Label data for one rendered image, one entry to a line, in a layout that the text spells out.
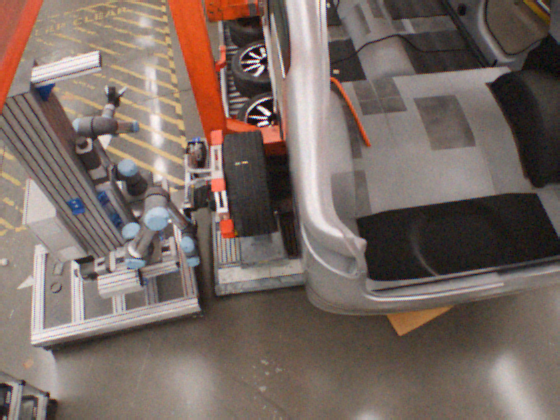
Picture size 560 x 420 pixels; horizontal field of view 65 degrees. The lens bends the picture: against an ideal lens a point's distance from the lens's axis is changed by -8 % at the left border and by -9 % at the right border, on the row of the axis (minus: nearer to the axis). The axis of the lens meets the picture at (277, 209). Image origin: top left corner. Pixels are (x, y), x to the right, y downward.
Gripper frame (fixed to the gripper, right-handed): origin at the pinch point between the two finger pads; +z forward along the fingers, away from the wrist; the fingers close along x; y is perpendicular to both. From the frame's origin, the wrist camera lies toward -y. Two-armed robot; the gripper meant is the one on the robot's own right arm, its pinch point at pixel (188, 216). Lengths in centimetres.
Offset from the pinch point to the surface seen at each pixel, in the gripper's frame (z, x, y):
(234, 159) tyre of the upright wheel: 8.2, -35.3, 34.1
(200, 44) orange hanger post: 63, -29, 78
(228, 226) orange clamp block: -17.1, -23.9, 5.6
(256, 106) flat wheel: 122, -60, -35
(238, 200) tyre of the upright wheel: -11.6, -33.0, 21.4
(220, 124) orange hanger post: 63, -30, 10
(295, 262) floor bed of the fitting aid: -7, -63, -75
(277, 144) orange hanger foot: 60, -67, -18
